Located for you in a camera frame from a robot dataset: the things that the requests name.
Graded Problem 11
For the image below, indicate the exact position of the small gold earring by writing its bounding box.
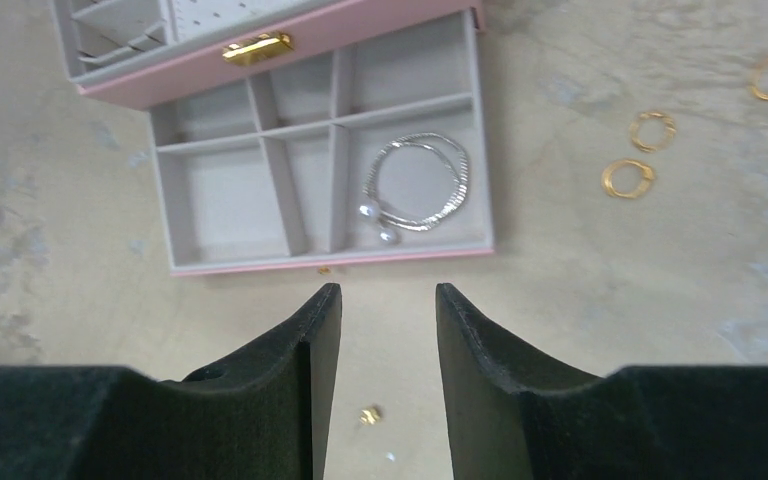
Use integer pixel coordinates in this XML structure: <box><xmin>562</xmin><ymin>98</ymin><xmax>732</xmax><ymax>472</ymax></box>
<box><xmin>358</xmin><ymin>405</ymin><xmax>383</xmax><ymax>425</ymax></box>

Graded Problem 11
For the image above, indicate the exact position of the pink jewelry box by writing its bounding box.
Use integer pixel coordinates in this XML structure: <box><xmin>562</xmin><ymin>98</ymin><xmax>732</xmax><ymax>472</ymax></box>
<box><xmin>51</xmin><ymin>1</ymin><xmax>486</xmax><ymax>113</ymax></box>

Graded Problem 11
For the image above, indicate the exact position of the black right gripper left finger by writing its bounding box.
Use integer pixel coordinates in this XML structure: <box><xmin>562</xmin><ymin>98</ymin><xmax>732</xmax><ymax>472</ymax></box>
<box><xmin>0</xmin><ymin>283</ymin><xmax>342</xmax><ymax>479</ymax></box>

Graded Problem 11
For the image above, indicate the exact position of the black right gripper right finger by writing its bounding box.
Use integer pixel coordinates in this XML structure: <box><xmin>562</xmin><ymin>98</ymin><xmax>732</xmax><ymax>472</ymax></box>
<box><xmin>436</xmin><ymin>284</ymin><xmax>768</xmax><ymax>479</ymax></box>

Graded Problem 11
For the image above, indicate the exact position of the silver pearl bracelet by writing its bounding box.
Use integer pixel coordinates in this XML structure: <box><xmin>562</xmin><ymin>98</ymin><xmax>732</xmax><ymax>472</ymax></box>
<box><xmin>358</xmin><ymin>132</ymin><xmax>471</xmax><ymax>247</ymax></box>

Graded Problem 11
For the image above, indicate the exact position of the pink jewelry box drawer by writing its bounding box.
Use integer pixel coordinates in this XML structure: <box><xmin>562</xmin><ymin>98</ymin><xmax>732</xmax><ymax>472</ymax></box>
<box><xmin>149</xmin><ymin>36</ymin><xmax>495</xmax><ymax>275</ymax></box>

